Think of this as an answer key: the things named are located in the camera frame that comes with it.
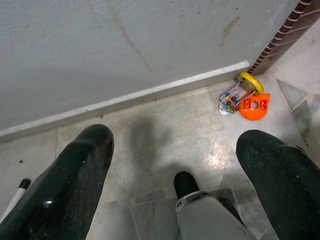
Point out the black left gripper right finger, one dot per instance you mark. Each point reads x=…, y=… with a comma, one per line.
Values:
x=287, y=190

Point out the grey wall baseboard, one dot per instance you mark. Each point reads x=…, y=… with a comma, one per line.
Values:
x=125, y=100

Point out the colourful bead maze toy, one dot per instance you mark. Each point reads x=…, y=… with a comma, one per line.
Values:
x=250, y=82

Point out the white stick with black tip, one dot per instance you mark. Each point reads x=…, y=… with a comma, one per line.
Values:
x=15, y=200

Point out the orange plastic toy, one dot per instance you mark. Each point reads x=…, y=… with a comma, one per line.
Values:
x=250, y=113

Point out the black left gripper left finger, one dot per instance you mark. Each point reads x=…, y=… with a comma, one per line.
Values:
x=62, y=195

